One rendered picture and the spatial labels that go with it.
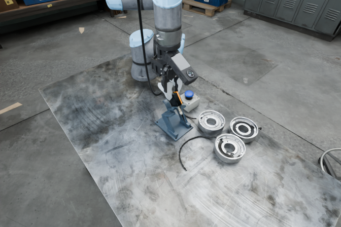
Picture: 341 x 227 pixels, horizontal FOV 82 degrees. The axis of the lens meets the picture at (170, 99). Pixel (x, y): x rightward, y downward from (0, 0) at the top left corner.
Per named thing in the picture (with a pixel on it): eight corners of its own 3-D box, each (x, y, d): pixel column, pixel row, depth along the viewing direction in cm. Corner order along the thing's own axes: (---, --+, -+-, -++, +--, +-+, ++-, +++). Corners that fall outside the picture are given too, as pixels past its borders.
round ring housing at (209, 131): (226, 121, 83) (228, 115, 80) (219, 140, 76) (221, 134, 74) (202, 113, 87) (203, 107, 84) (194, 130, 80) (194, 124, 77)
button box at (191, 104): (199, 105, 91) (200, 97, 87) (188, 112, 87) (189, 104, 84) (186, 96, 95) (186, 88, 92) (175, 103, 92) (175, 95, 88)
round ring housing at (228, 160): (248, 155, 71) (251, 149, 69) (228, 170, 67) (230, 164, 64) (228, 136, 78) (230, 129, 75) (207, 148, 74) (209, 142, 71)
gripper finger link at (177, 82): (172, 86, 76) (170, 67, 70) (183, 93, 73) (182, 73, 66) (166, 90, 75) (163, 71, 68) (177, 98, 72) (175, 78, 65)
